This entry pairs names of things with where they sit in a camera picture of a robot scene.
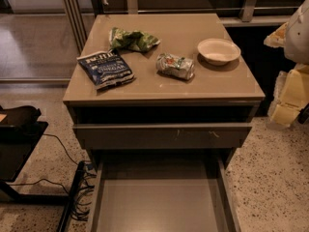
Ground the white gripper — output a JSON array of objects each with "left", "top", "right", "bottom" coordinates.
[{"left": 269, "top": 64, "right": 309, "bottom": 127}]

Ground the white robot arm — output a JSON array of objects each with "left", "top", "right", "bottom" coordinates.
[{"left": 264, "top": 0, "right": 309, "bottom": 128}]

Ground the grey drawer cabinet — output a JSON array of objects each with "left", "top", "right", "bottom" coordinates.
[{"left": 62, "top": 13, "right": 267, "bottom": 232}]

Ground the open middle drawer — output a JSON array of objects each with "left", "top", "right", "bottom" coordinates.
[{"left": 86, "top": 155, "right": 241, "bottom": 232}]

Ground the white bowl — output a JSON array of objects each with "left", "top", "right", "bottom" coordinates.
[{"left": 197, "top": 39, "right": 241, "bottom": 66}]

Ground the green chip bag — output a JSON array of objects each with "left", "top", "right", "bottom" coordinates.
[{"left": 109, "top": 27, "right": 160, "bottom": 52}]

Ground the blue kettle chip bag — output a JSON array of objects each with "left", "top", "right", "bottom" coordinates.
[{"left": 77, "top": 50, "right": 134, "bottom": 90}]

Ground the black power strip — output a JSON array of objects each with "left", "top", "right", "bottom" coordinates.
[{"left": 56, "top": 161, "right": 85, "bottom": 232}]

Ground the black side table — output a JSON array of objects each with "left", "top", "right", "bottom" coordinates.
[{"left": 0, "top": 104, "right": 70, "bottom": 206}]

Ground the black cable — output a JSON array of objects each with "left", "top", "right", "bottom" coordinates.
[{"left": 42, "top": 132, "right": 80, "bottom": 166}]

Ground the metal railing frame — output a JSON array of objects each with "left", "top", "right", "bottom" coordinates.
[{"left": 63, "top": 0, "right": 87, "bottom": 52}]

